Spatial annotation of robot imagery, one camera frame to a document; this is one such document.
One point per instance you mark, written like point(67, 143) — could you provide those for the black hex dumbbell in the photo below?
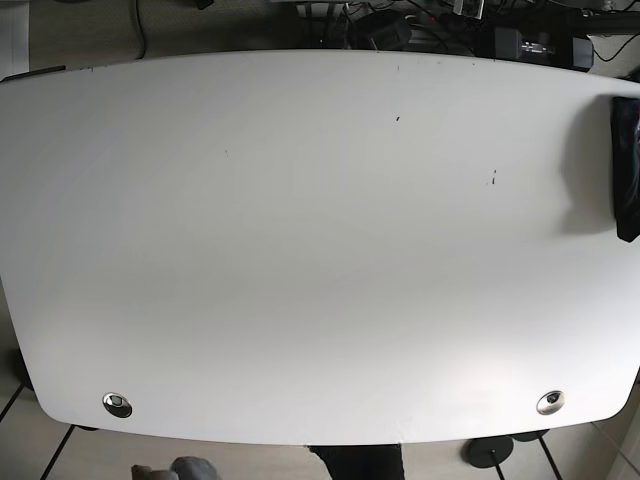
point(561, 51)

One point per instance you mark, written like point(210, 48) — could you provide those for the silver table grommet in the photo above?
point(117, 405)
point(550, 403)

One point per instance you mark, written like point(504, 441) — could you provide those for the right silver table grommet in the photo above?
point(550, 403)

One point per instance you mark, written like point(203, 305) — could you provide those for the black graphic print T-shirt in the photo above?
point(625, 166)

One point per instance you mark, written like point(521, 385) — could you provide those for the left black table leg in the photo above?
point(59, 449)

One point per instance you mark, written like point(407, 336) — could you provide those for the grey multi-socket box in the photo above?
point(385, 30)

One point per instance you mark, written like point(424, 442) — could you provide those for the left silver table grommet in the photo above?
point(117, 405)

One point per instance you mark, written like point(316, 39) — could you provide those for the white sneaker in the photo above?
point(182, 468)

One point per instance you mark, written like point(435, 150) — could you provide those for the black round stand base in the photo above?
point(488, 452)

